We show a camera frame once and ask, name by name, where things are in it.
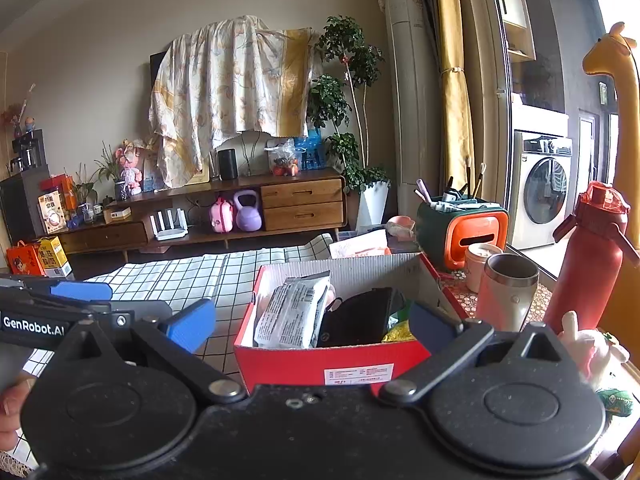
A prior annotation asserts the floral bed sheet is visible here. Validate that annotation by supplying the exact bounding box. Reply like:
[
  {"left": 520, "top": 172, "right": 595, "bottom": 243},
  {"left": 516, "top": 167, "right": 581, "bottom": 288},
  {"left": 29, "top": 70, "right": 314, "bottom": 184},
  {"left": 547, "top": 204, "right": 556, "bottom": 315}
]
[{"left": 150, "top": 16, "right": 323, "bottom": 191}]

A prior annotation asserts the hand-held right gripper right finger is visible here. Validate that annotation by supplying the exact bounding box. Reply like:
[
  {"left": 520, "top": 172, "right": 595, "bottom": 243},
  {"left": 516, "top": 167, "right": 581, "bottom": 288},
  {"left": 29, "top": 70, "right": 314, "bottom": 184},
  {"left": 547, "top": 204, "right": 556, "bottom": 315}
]
[{"left": 380, "top": 301, "right": 565, "bottom": 403}]

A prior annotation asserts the orange carton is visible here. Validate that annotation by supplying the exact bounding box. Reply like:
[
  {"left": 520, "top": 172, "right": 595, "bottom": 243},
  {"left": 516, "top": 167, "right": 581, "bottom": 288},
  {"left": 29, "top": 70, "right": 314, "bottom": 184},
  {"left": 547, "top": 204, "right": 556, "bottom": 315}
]
[{"left": 6, "top": 241, "right": 46, "bottom": 277}]

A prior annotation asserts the leafy plant in vase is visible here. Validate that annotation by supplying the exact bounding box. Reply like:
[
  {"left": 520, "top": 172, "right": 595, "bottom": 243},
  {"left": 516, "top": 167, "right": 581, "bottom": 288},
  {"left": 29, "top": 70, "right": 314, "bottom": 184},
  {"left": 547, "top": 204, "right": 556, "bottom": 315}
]
[{"left": 95, "top": 142, "right": 132, "bottom": 202}]

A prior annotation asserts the yellow carton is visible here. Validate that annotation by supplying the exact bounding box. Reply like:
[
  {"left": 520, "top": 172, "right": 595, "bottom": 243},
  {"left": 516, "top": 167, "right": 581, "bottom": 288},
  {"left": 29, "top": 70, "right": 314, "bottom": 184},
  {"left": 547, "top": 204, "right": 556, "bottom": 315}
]
[{"left": 39, "top": 237, "right": 69, "bottom": 278}]

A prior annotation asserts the small leafy plant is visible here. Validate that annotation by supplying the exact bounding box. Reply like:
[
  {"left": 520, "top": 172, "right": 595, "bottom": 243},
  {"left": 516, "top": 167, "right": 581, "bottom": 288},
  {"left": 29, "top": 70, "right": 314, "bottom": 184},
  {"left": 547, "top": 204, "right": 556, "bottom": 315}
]
[{"left": 65, "top": 162, "right": 98, "bottom": 221}]

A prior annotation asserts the white washing machine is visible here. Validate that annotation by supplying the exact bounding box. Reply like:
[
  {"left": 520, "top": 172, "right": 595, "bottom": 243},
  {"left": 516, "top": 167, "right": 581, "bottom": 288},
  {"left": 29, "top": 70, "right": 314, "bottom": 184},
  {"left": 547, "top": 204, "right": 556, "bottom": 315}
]
[{"left": 510, "top": 130, "right": 574, "bottom": 252}]

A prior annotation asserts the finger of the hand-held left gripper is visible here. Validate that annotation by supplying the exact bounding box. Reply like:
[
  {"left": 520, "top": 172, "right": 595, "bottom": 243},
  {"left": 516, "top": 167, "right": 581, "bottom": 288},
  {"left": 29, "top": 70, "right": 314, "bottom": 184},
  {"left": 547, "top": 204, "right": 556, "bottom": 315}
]
[
  {"left": 0, "top": 275, "right": 113, "bottom": 303},
  {"left": 0, "top": 292, "right": 173, "bottom": 333}
]

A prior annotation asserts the blue plastic bag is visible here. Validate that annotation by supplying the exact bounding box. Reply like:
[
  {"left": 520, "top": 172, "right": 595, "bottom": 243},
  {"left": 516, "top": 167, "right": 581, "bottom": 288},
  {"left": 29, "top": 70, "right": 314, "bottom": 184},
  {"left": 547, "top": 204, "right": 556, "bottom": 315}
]
[{"left": 294, "top": 127, "right": 323, "bottom": 170}]

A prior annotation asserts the white wall cabinet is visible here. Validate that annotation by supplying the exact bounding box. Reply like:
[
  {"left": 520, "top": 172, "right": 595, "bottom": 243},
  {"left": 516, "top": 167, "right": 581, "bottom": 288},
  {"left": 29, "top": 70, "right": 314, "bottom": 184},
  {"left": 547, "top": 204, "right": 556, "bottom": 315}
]
[{"left": 487, "top": 0, "right": 537, "bottom": 63}]

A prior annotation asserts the person's left hand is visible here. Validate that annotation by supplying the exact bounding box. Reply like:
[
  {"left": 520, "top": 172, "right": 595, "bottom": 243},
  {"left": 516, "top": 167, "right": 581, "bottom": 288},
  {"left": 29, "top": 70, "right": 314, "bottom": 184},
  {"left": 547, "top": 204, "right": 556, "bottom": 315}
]
[{"left": 0, "top": 377, "right": 37, "bottom": 456}]

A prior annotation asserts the plastic bag of fruit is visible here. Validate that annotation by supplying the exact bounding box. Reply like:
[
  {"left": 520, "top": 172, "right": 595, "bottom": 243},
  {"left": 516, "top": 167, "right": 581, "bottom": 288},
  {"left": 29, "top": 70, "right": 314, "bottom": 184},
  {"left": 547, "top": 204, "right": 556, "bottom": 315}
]
[{"left": 265, "top": 138, "right": 300, "bottom": 177}]

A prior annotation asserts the red cardboard box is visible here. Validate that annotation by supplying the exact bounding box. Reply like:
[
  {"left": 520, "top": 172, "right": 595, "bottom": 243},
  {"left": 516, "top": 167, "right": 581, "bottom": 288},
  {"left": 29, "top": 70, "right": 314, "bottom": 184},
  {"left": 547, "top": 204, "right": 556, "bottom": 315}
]
[{"left": 234, "top": 252, "right": 468, "bottom": 398}]

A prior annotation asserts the wooden television cabinet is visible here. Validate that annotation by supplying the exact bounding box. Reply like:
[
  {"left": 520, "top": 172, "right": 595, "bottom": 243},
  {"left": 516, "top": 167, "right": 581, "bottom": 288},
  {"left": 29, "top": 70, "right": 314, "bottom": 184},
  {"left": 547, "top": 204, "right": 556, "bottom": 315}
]
[{"left": 50, "top": 167, "right": 348, "bottom": 263}]

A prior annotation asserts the pink plush doll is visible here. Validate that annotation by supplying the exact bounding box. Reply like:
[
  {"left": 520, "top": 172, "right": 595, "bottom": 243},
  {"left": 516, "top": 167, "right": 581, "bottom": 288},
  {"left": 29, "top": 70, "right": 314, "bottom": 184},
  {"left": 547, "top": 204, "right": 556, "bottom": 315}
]
[{"left": 115, "top": 140, "right": 146, "bottom": 196}]

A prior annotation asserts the green printed pouch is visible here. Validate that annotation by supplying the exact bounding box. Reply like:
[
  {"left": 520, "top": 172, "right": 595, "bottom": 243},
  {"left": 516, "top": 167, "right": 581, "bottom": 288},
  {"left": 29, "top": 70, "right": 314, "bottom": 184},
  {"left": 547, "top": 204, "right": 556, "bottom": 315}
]
[{"left": 597, "top": 387, "right": 635, "bottom": 417}]

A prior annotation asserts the white printed box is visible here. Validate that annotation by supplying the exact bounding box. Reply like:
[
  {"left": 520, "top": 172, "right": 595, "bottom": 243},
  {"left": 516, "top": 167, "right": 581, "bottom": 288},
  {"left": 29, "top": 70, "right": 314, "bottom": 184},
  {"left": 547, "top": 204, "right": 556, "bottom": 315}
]
[{"left": 39, "top": 191, "right": 68, "bottom": 235}]

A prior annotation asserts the white rabbit plush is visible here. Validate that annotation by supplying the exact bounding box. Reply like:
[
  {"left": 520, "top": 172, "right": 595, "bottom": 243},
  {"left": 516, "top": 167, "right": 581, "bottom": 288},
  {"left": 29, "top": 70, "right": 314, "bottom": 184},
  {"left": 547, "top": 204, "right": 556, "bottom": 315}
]
[{"left": 556, "top": 310, "right": 631, "bottom": 393}]

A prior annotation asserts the black cabinet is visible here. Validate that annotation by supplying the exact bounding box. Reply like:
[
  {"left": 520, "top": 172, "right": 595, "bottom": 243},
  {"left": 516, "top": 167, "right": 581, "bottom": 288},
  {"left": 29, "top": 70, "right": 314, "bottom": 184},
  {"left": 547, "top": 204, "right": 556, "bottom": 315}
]
[{"left": 0, "top": 164, "right": 52, "bottom": 246}]

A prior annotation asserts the pink bowl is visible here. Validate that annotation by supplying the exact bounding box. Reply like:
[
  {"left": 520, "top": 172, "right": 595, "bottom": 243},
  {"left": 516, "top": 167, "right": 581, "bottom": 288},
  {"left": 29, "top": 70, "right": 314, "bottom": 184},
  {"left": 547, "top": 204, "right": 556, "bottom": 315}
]
[{"left": 386, "top": 215, "right": 417, "bottom": 239}]

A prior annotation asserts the black television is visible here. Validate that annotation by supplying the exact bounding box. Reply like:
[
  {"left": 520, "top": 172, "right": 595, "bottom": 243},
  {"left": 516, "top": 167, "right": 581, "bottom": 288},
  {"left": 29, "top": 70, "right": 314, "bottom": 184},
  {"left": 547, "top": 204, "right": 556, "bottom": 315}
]
[{"left": 150, "top": 50, "right": 168, "bottom": 93}]

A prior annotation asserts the white lidded cup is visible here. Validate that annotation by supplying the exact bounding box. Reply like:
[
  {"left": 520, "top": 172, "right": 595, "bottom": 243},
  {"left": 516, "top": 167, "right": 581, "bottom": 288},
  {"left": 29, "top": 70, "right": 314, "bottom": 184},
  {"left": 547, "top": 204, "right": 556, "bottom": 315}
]
[{"left": 465, "top": 242, "right": 504, "bottom": 295}]

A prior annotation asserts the potted tree in white planter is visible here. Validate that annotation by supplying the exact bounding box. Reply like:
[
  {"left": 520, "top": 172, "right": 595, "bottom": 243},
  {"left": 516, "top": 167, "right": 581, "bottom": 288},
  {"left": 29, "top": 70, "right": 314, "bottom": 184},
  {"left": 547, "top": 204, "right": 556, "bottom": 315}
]
[{"left": 307, "top": 15, "right": 391, "bottom": 233}]

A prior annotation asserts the white tissue pack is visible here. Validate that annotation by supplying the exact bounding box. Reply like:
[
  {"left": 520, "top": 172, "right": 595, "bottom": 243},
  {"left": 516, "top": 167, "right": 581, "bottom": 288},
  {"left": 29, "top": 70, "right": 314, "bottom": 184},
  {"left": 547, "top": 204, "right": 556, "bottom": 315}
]
[{"left": 254, "top": 271, "right": 332, "bottom": 349}]

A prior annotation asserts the yellow curtain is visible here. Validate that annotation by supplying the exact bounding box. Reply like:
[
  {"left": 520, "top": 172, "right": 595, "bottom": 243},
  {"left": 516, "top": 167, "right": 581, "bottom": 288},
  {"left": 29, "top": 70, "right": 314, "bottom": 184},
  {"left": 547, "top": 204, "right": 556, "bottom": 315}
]
[{"left": 432, "top": 0, "right": 476, "bottom": 196}]

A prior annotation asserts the red water bottle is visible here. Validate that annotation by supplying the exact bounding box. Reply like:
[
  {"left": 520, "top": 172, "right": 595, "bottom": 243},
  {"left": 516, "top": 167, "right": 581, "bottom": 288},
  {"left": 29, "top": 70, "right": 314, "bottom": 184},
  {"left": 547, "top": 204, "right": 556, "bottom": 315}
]
[{"left": 542, "top": 181, "right": 632, "bottom": 336}]

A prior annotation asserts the pink toy case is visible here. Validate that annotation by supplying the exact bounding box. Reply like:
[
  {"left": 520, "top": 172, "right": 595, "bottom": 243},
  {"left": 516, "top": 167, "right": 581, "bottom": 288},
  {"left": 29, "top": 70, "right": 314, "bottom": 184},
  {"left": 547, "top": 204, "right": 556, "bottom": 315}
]
[{"left": 210, "top": 197, "right": 237, "bottom": 233}]

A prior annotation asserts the beige tumbler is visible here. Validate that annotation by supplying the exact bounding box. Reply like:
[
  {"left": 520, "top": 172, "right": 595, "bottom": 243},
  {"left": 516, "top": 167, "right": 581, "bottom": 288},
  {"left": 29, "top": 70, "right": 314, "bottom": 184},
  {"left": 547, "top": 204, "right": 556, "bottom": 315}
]
[{"left": 475, "top": 252, "right": 540, "bottom": 333}]

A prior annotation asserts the standing air conditioner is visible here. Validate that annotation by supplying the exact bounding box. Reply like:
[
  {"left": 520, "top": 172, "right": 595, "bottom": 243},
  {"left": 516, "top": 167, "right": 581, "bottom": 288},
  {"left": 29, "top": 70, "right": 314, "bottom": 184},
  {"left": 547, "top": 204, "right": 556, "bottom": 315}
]
[{"left": 377, "top": 0, "right": 448, "bottom": 233}]

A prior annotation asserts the dark pen holder box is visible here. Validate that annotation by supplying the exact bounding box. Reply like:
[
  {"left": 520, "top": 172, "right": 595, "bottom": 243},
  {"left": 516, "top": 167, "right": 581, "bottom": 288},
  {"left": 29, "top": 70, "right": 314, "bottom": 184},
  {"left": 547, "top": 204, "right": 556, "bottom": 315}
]
[{"left": 415, "top": 195, "right": 510, "bottom": 271}]

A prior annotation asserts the bunch of pens and brushes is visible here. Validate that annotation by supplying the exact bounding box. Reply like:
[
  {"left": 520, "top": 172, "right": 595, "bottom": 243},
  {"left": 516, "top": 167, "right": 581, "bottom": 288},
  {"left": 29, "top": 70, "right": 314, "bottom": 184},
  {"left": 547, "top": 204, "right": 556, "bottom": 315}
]
[{"left": 414, "top": 156, "right": 488, "bottom": 211}]

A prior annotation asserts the pink paper bag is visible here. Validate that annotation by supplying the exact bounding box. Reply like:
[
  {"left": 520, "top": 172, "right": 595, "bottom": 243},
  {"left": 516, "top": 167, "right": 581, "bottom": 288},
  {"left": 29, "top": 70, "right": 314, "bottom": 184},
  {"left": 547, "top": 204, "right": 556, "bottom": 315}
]
[{"left": 329, "top": 229, "right": 392, "bottom": 261}]

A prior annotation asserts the plastic bag with black item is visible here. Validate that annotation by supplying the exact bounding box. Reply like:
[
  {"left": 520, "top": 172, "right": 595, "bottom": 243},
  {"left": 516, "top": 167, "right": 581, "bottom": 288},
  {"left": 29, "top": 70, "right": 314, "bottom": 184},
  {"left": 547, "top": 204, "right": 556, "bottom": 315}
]
[{"left": 316, "top": 287, "right": 407, "bottom": 348}]

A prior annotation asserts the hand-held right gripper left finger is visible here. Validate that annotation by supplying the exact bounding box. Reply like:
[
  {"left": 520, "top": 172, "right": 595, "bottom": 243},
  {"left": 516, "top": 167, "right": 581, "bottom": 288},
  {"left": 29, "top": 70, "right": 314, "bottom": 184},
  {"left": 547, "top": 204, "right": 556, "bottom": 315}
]
[{"left": 67, "top": 299, "right": 248, "bottom": 403}]

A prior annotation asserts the black coffee machine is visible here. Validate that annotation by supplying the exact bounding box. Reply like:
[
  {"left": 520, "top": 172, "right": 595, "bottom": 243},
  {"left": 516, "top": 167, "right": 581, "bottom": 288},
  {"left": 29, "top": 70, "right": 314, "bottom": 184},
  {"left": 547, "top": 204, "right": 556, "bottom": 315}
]
[{"left": 9, "top": 129, "right": 47, "bottom": 175}]

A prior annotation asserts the black speaker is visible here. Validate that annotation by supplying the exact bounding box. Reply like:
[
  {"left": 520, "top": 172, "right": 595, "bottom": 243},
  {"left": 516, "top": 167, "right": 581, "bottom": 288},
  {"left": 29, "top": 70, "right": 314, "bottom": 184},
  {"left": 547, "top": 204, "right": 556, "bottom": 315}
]
[{"left": 217, "top": 148, "right": 239, "bottom": 181}]

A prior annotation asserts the purple kettlebell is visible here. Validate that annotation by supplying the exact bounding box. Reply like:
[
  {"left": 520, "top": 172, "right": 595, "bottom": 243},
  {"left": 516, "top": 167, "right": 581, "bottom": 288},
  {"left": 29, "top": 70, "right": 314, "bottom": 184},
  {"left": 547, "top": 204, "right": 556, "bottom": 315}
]
[{"left": 234, "top": 190, "right": 263, "bottom": 232}]

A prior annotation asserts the black checked white tablecloth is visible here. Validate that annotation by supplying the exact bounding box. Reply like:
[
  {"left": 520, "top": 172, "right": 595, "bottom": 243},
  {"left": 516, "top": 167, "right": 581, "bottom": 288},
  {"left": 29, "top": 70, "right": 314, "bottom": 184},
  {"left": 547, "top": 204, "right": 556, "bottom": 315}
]
[{"left": 0, "top": 232, "right": 333, "bottom": 480}]

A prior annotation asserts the white router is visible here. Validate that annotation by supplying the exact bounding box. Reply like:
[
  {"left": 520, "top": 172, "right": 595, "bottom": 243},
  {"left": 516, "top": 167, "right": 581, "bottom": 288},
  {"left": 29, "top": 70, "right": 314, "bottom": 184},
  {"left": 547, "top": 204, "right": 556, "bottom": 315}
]
[{"left": 150, "top": 209, "right": 190, "bottom": 241}]

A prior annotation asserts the yellow packet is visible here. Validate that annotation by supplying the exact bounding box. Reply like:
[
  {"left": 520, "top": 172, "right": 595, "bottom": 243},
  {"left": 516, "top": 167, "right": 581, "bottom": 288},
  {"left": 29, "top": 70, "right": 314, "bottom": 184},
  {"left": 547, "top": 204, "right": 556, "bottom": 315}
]
[{"left": 382, "top": 320, "right": 420, "bottom": 343}]

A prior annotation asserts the yellow giraffe plush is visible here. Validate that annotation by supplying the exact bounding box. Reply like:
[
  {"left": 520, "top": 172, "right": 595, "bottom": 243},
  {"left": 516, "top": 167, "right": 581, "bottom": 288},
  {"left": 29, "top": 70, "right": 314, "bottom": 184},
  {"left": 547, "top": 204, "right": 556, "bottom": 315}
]
[{"left": 581, "top": 21, "right": 640, "bottom": 251}]

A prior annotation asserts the orange gift bag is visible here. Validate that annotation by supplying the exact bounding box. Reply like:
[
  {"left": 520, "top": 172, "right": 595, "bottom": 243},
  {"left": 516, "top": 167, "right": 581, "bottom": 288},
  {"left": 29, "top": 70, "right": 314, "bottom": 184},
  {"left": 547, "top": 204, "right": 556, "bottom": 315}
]
[{"left": 40, "top": 174, "right": 78, "bottom": 211}]

